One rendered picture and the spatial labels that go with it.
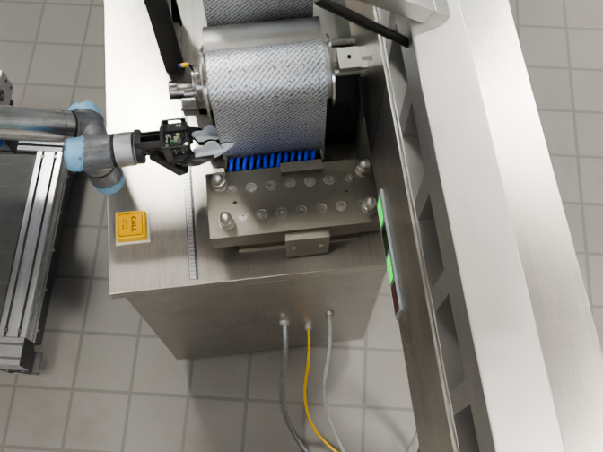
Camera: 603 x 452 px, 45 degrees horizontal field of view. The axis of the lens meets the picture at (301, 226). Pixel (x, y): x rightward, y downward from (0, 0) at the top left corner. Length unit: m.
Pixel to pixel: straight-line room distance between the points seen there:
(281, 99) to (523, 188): 0.53
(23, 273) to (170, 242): 0.92
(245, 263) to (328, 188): 0.27
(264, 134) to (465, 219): 0.74
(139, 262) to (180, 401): 0.92
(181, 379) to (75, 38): 1.50
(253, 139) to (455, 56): 0.66
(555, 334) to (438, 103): 0.40
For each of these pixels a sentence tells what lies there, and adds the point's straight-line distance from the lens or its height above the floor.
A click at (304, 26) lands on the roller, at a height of 1.23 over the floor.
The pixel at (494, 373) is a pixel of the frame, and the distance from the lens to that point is 0.93.
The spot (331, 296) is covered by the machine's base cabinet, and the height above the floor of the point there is 0.67.
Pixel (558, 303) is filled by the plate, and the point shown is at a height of 1.44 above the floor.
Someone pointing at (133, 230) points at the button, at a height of 0.92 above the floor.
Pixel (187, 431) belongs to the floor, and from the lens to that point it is 2.58.
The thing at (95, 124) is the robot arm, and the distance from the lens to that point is 1.78.
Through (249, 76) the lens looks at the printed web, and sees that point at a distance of 1.48.
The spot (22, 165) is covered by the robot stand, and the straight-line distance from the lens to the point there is 2.78.
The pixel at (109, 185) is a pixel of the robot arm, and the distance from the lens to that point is 1.73.
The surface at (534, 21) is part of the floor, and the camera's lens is 3.33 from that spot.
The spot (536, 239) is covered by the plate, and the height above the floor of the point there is 1.44.
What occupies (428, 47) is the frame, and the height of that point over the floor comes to 1.65.
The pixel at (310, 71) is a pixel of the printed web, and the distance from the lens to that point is 1.48.
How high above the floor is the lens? 2.54
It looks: 69 degrees down
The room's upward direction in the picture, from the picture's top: straight up
